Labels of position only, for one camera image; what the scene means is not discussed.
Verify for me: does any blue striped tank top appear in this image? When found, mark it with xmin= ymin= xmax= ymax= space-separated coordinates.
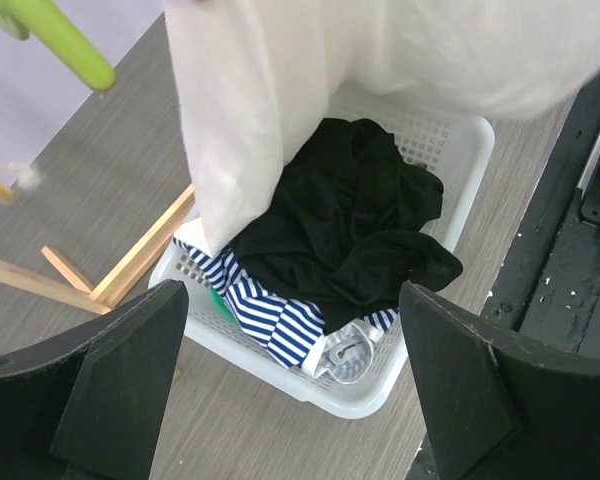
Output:
xmin=174 ymin=239 xmax=399 ymax=385

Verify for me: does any green tank top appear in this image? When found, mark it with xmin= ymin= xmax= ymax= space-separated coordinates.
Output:
xmin=209 ymin=288 xmax=238 ymax=326

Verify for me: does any lime green hanger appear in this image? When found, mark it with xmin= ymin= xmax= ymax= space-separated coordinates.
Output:
xmin=0 ymin=0 xmax=117 ymax=92

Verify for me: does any white tank top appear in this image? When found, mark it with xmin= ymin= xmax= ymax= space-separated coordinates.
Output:
xmin=164 ymin=1 xmax=600 ymax=255

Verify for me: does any wooden clothes rack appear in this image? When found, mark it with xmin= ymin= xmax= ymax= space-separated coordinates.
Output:
xmin=0 ymin=185 xmax=195 ymax=314

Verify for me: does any black tank top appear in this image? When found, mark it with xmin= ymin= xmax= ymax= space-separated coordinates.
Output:
xmin=230 ymin=118 xmax=463 ymax=334

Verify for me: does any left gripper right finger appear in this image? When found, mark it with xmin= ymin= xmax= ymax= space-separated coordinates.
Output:
xmin=399 ymin=282 xmax=600 ymax=479

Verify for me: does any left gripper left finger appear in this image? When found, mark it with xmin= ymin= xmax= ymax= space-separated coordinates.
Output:
xmin=0 ymin=280 xmax=189 ymax=479

